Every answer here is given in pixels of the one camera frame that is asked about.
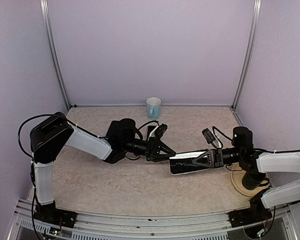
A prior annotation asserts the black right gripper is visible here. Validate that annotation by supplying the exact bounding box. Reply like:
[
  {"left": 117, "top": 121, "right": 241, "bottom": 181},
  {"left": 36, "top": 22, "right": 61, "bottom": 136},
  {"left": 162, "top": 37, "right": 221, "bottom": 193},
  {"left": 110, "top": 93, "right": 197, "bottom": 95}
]
[{"left": 192, "top": 146, "right": 244, "bottom": 169}]

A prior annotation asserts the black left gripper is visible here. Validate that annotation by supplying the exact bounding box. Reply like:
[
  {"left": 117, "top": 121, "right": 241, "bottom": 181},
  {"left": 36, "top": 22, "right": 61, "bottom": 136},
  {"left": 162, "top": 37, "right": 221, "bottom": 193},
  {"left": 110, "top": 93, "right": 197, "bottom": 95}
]
[{"left": 123, "top": 136, "right": 177, "bottom": 163}]

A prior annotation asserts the silver-edged black smartphone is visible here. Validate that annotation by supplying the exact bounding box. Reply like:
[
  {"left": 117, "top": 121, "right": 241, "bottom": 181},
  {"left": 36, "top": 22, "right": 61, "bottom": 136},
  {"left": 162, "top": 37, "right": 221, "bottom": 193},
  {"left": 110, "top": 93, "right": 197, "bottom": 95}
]
[{"left": 147, "top": 125, "right": 158, "bottom": 138}]

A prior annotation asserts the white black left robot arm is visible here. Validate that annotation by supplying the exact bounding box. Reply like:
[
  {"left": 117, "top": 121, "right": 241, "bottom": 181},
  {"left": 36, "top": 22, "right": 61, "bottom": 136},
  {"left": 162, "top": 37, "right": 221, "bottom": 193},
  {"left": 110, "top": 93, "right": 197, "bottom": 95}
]
[{"left": 30, "top": 112, "right": 176, "bottom": 223}]

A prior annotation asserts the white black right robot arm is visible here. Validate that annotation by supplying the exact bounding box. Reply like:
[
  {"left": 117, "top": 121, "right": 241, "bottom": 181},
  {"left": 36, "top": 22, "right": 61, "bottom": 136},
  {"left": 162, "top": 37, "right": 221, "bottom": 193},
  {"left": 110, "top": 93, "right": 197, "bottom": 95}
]
[{"left": 192, "top": 126, "right": 300, "bottom": 222}]

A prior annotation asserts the beige round plate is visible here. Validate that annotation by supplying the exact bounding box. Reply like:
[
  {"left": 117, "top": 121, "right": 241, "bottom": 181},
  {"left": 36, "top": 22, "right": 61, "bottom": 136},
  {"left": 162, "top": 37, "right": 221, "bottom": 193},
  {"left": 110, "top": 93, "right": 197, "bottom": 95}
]
[{"left": 230, "top": 162, "right": 269, "bottom": 198}]

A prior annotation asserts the light blue ceramic mug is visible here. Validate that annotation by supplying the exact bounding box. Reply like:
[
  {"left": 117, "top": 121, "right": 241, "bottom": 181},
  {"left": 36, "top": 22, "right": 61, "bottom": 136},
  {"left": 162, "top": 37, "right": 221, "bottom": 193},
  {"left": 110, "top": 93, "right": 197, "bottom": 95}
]
[{"left": 146, "top": 97, "right": 162, "bottom": 120}]

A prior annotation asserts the dark green mug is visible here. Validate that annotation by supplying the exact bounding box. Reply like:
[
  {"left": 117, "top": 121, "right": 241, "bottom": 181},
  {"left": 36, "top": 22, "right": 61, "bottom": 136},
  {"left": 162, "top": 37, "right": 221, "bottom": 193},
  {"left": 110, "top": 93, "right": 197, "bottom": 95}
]
[{"left": 241, "top": 173, "right": 270, "bottom": 190}]

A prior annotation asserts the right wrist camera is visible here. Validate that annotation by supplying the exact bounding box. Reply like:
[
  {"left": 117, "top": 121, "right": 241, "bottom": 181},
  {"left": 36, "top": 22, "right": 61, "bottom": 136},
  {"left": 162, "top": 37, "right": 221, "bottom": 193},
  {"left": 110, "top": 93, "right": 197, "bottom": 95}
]
[{"left": 202, "top": 128, "right": 216, "bottom": 144}]

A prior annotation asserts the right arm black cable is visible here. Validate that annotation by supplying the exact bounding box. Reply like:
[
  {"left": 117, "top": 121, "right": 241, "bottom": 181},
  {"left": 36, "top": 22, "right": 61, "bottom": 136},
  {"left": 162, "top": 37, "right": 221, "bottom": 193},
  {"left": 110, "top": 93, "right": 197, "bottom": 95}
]
[{"left": 211, "top": 126, "right": 300, "bottom": 155}]

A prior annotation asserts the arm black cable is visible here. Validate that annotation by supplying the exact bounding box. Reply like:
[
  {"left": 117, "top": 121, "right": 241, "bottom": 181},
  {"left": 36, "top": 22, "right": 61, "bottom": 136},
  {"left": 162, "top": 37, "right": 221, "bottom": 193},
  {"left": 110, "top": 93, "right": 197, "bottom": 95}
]
[
  {"left": 17, "top": 114, "right": 56, "bottom": 158},
  {"left": 211, "top": 126, "right": 300, "bottom": 155}
]

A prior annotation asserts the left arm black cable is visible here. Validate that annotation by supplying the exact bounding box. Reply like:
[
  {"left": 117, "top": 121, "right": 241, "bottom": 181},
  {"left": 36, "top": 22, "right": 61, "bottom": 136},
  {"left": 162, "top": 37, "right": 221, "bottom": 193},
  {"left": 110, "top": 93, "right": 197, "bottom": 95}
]
[{"left": 17, "top": 114, "right": 56, "bottom": 158}]

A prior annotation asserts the aluminium front rail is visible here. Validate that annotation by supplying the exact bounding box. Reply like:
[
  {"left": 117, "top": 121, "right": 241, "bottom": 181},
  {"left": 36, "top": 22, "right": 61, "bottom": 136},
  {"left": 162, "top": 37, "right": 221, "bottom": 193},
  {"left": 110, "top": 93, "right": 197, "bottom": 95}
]
[{"left": 6, "top": 199, "right": 300, "bottom": 240}]

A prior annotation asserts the right aluminium corner post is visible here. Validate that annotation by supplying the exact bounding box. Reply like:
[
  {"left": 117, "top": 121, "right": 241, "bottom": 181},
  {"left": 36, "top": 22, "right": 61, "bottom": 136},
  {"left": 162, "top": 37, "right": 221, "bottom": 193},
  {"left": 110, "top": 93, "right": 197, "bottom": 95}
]
[{"left": 231, "top": 0, "right": 262, "bottom": 112}]

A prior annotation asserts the aluminium corner post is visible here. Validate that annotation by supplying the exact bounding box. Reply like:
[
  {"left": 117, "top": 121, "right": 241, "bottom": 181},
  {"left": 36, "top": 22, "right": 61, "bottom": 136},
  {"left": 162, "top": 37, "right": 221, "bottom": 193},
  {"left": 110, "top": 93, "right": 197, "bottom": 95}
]
[
  {"left": 39, "top": 0, "right": 72, "bottom": 111},
  {"left": 231, "top": 0, "right": 262, "bottom": 112}
]

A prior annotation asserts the left aluminium corner post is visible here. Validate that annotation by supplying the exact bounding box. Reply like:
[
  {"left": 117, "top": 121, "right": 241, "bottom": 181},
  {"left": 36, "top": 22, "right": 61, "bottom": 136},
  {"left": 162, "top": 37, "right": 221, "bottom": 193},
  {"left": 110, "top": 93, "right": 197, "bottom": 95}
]
[{"left": 39, "top": 0, "right": 72, "bottom": 111}]

